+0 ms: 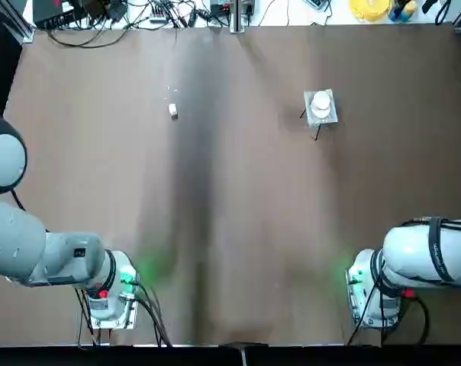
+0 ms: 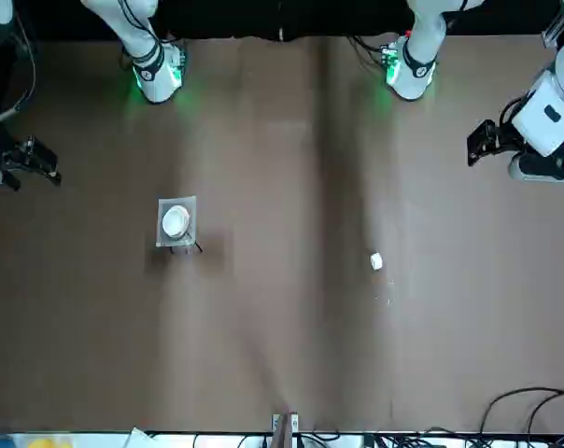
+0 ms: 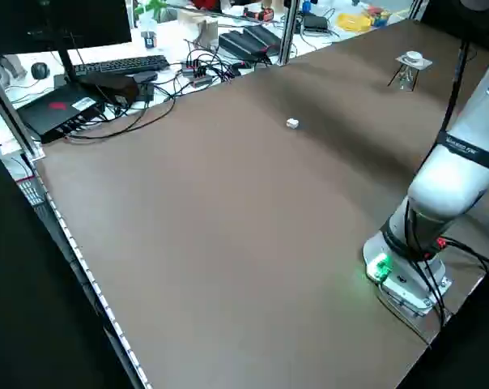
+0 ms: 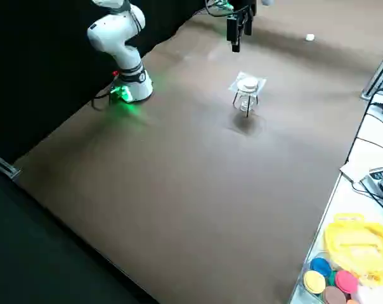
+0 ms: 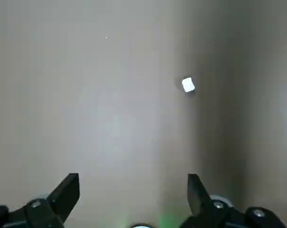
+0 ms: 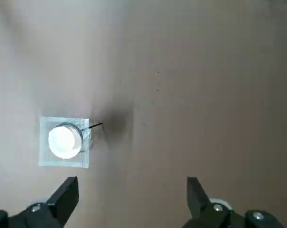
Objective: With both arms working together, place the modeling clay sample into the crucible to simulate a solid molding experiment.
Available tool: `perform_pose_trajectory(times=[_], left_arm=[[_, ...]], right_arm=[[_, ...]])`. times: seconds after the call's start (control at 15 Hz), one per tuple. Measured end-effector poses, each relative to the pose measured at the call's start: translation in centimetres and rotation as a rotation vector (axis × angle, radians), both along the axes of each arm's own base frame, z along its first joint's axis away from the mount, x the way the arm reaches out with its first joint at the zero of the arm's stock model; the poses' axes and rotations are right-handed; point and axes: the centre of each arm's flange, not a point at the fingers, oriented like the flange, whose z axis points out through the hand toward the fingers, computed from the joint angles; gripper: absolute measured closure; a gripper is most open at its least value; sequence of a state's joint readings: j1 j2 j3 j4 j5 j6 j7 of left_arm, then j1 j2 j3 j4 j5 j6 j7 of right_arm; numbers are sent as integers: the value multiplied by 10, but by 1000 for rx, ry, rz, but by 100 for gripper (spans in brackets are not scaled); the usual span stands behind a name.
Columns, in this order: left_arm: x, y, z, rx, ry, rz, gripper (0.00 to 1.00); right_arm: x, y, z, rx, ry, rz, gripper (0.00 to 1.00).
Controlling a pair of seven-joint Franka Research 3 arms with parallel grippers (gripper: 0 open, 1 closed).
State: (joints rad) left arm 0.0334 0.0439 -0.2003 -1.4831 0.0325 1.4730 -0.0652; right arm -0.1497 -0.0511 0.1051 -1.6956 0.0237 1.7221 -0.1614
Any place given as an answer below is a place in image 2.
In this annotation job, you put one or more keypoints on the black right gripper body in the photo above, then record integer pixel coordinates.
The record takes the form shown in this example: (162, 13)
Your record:
(17, 163)

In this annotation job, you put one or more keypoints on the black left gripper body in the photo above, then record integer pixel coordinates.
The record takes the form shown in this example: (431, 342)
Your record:
(503, 139)

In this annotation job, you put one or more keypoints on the white modeling clay lump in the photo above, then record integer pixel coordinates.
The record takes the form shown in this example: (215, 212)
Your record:
(376, 261)

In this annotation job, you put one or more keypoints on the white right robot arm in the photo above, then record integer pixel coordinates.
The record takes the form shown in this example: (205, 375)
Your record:
(156, 79)

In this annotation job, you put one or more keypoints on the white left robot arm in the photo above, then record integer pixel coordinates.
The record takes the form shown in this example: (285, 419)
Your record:
(419, 70)

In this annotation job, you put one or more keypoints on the yellow bag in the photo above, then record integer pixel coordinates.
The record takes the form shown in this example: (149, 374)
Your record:
(46, 443)

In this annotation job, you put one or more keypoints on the white paper sheet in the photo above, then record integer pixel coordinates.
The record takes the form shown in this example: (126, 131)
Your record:
(137, 438)

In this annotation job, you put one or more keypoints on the aluminium frame bar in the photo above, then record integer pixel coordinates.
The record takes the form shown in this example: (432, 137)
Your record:
(557, 25)

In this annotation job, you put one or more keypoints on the aluminium frame post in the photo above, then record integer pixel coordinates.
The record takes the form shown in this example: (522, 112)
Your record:
(284, 431)

